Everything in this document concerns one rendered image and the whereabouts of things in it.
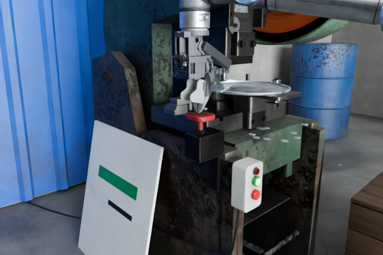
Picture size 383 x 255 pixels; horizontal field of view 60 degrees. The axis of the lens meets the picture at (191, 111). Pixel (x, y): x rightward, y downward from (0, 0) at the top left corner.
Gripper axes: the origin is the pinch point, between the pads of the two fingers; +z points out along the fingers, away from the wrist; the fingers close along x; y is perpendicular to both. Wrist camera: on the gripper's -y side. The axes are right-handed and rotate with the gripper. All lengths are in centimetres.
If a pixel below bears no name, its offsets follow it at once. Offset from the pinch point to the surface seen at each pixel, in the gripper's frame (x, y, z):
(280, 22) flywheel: -20, -66, -24
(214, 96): -19.6, -25.4, 2.9
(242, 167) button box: 10.4, -5.5, 15.3
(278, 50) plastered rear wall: -139, -246, -2
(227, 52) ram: -14.5, -26.3, -12.9
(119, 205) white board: -44, 1, 46
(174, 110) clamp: -20.5, -7.6, 5.4
